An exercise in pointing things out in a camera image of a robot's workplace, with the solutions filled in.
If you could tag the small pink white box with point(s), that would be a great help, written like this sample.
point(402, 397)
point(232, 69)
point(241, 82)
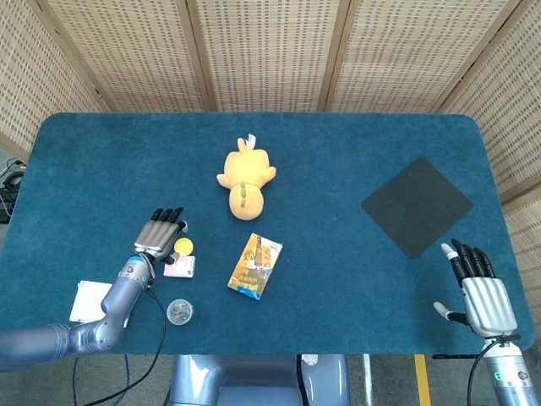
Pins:
point(184, 268)

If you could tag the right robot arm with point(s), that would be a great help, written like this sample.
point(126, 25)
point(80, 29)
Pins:
point(507, 372)

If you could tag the small yellow round object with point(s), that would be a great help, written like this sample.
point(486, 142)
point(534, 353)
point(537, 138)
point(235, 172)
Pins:
point(184, 246)

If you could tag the yellow plush toy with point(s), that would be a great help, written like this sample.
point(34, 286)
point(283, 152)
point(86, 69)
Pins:
point(245, 182)

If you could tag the blue table cloth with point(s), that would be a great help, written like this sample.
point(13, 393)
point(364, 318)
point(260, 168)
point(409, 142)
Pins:
point(296, 190)

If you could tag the white flat box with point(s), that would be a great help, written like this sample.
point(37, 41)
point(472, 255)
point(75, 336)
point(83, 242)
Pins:
point(89, 300)

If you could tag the woven bamboo folding screen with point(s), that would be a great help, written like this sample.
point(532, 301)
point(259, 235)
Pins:
point(270, 51)

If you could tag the robot torso base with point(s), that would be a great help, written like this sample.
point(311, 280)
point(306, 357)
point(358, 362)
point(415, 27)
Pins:
point(258, 380)

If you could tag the black square mat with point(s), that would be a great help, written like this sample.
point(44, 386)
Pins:
point(417, 207)

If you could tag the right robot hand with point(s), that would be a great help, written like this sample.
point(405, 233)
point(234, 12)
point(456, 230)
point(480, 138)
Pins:
point(479, 296)

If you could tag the colourful snack packet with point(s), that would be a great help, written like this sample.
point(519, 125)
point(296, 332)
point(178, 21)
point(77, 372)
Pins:
point(255, 267)

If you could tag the clear round container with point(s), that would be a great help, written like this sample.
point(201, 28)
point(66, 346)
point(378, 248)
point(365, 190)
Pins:
point(180, 312)

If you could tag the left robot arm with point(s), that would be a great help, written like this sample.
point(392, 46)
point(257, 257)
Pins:
point(84, 321)

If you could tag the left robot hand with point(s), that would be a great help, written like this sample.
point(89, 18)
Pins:
point(160, 234)

